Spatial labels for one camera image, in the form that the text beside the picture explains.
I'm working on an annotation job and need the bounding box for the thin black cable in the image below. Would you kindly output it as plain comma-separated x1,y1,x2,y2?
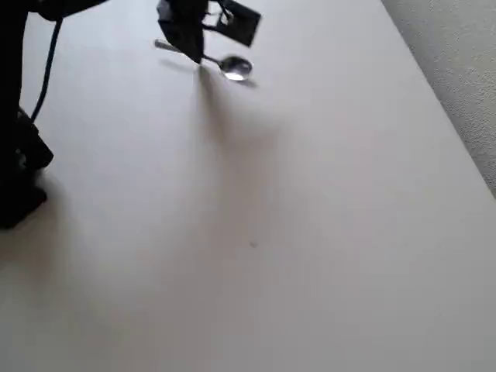
29,17,63,121

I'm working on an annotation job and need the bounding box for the silver metal spoon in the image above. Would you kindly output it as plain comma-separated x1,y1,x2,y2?
153,38,253,83

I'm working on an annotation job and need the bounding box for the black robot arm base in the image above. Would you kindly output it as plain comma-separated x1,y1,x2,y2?
0,108,54,230

